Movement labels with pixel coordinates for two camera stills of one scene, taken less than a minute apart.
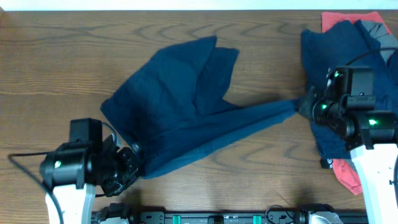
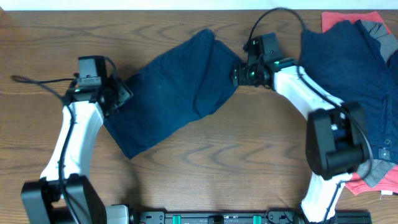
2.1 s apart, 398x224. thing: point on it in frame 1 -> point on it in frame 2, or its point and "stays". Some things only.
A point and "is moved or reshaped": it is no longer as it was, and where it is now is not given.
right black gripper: x=307 y=103 -> x=240 y=74
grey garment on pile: x=381 y=33 stays
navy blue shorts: x=173 y=111 is moved or reshaped
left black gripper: x=132 y=167 -> x=124 y=93
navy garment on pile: x=347 y=44 stays
